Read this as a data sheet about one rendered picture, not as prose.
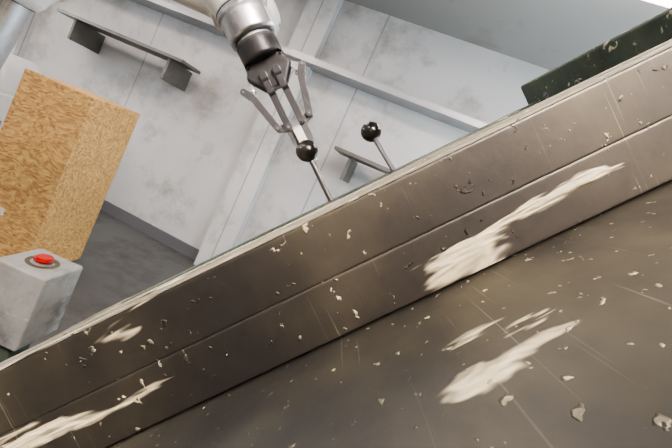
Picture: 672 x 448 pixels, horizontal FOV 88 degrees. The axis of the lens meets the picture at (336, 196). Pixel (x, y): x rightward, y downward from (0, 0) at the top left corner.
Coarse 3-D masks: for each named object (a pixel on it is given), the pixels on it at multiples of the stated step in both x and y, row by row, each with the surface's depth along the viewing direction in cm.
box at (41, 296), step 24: (0, 264) 76; (24, 264) 78; (48, 264) 82; (72, 264) 87; (0, 288) 76; (24, 288) 76; (48, 288) 78; (72, 288) 87; (0, 312) 76; (24, 312) 76; (48, 312) 82; (0, 336) 77; (24, 336) 78
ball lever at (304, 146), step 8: (304, 144) 58; (312, 144) 58; (296, 152) 58; (304, 152) 57; (312, 152) 58; (304, 160) 58; (312, 160) 59; (312, 168) 59; (320, 176) 59; (320, 184) 59; (328, 192) 59; (328, 200) 59
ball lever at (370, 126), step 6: (366, 126) 63; (372, 126) 62; (378, 126) 63; (366, 132) 63; (372, 132) 62; (378, 132) 63; (366, 138) 63; (372, 138) 63; (378, 138) 64; (378, 144) 62; (384, 150) 61; (384, 156) 61; (390, 162) 60; (390, 168) 60; (396, 168) 59; (402, 168) 59
